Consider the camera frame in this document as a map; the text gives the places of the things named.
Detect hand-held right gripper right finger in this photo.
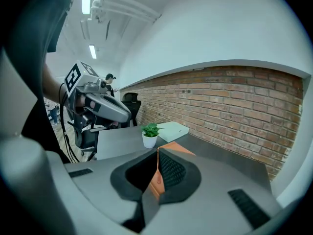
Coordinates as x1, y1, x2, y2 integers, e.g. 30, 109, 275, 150
146, 146, 282, 235

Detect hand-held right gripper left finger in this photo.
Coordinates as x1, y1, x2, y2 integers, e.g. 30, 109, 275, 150
63, 147, 159, 233

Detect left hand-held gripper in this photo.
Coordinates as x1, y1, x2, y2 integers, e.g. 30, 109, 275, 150
63, 59, 133, 129

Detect orange plastic tray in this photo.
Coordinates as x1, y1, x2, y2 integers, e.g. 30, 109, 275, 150
148, 141, 196, 202

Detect white flat box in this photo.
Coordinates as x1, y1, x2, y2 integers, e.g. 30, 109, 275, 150
156, 121, 190, 143

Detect person's left hand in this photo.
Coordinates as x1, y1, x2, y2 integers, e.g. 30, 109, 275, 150
74, 94, 99, 115

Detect black office chair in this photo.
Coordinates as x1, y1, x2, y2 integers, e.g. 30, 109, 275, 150
73, 121, 100, 162
121, 93, 142, 127

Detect green plant in white pot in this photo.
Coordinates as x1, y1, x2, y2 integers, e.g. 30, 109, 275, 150
141, 122, 164, 149

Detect white ceiling pipes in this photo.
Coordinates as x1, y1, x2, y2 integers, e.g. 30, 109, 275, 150
90, 0, 162, 24

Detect person's black shirt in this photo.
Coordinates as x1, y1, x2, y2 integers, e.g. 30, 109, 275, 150
4, 0, 74, 164

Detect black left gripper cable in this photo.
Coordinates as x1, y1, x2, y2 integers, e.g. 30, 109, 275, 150
58, 82, 81, 164

